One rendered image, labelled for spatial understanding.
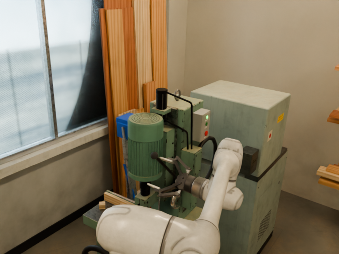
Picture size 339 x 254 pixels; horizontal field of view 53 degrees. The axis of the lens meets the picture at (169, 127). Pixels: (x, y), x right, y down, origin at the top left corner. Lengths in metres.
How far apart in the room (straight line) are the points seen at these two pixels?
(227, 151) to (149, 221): 0.56
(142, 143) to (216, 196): 0.57
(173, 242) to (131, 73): 2.56
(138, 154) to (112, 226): 0.78
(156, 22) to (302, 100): 1.66
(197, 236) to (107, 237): 0.23
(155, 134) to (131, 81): 1.74
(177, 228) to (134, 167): 0.85
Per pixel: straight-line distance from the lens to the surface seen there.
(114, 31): 3.05
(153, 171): 1.70
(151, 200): 1.86
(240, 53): 3.84
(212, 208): 1.13
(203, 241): 0.87
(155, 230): 0.89
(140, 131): 1.59
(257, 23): 3.74
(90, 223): 2.01
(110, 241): 0.93
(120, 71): 3.13
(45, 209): 3.22
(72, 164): 3.20
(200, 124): 1.82
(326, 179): 3.40
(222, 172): 1.24
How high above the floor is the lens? 2.10
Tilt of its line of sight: 22 degrees down
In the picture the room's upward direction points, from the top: 2 degrees clockwise
